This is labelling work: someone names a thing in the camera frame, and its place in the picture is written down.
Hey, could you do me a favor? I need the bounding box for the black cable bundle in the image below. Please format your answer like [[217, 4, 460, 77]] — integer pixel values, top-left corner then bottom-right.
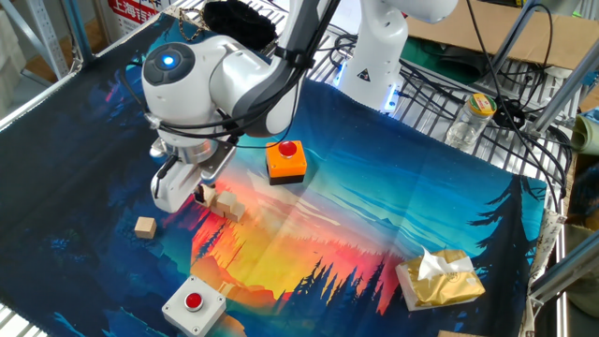
[[397, 0, 576, 200]]

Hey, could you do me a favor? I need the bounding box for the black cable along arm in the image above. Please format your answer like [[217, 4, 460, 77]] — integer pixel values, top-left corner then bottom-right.
[[119, 0, 343, 198]]

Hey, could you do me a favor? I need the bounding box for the black fluffy duster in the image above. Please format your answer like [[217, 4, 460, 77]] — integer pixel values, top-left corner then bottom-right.
[[203, 0, 278, 51]]

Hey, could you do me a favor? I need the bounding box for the brass chain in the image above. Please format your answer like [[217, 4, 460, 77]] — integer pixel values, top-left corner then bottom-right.
[[177, 7, 211, 42]]

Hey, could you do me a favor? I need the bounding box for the aluminium profile bar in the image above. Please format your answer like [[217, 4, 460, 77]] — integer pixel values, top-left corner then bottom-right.
[[481, 0, 547, 90], [528, 231, 599, 305], [531, 39, 599, 135]]

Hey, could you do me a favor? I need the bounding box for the white box with red print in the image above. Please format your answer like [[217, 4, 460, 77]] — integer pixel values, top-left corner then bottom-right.
[[108, 0, 163, 37]]

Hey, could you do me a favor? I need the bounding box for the silver camera box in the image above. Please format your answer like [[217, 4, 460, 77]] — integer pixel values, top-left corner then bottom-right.
[[149, 139, 239, 184]]

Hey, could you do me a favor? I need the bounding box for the orange box with red button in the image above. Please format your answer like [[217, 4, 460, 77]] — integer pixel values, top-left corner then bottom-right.
[[265, 139, 309, 186]]

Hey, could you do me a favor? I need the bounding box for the clear jar with yellow lid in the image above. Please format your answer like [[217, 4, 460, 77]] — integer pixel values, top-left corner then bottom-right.
[[444, 92, 498, 152]]

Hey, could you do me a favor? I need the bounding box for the dark green board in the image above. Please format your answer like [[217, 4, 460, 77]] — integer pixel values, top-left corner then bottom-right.
[[401, 37, 490, 86]]

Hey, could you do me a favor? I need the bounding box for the thin black cable loop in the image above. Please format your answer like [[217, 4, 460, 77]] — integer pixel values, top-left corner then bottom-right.
[[325, 31, 360, 69]]

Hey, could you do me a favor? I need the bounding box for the flat brown cardboard sheet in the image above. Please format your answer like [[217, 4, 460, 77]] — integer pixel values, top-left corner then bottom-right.
[[406, 0, 599, 71]]

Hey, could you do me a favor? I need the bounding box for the white box with red button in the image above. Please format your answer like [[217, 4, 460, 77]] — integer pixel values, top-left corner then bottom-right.
[[161, 274, 227, 337]]

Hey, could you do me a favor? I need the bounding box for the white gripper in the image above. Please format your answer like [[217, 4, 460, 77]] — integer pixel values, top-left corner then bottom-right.
[[150, 161, 208, 214]]

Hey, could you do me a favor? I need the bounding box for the gold tissue pack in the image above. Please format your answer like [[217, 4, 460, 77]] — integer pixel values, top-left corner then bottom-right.
[[395, 246, 487, 313]]

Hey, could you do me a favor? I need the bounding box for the grey perforated shelf frame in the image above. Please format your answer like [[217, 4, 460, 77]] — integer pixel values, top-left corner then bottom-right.
[[0, 0, 71, 81]]

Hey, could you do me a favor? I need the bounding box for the pale green roll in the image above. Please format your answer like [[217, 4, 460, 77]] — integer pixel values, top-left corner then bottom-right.
[[569, 108, 599, 156]]

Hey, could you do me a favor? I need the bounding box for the white printed paper sheet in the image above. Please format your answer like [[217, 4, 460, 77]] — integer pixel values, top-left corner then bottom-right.
[[331, 0, 362, 34]]

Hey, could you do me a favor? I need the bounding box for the white patterned cloth strip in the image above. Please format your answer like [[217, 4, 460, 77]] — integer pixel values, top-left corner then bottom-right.
[[518, 208, 568, 337]]

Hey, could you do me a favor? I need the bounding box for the blue metal post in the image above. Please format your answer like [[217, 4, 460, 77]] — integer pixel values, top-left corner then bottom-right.
[[63, 0, 95, 65]]

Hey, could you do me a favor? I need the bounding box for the black power adapter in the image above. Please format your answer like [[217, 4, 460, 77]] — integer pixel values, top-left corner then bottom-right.
[[491, 95, 526, 131]]

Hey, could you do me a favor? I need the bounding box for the colourful forest print cloth mat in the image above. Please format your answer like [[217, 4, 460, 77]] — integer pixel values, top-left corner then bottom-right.
[[0, 12, 548, 337]]

